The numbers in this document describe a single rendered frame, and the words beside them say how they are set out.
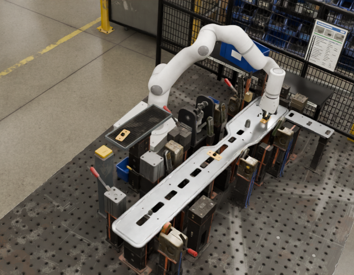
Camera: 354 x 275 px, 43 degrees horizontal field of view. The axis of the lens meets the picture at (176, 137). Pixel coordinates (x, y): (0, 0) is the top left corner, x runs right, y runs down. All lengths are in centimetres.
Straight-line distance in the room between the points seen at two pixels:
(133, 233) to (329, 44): 171
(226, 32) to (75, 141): 202
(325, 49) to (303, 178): 82
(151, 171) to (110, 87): 249
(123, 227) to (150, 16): 339
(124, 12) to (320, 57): 285
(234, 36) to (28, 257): 152
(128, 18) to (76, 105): 140
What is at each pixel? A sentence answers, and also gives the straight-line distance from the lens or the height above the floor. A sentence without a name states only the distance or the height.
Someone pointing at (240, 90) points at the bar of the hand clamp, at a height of 113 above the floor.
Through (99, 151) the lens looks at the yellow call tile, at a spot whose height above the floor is 116.
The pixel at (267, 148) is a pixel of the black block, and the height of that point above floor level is 99.
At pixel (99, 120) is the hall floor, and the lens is 418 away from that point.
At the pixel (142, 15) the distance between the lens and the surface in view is 517.
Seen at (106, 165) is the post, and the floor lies 110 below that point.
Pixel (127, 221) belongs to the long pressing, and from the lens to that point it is 209.
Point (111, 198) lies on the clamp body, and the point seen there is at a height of 106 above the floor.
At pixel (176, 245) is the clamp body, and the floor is 106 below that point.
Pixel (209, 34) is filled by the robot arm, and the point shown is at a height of 150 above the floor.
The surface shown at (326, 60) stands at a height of 121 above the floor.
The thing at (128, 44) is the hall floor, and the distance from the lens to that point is 533.
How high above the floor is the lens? 264
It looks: 41 degrees down
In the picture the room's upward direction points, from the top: 5 degrees clockwise
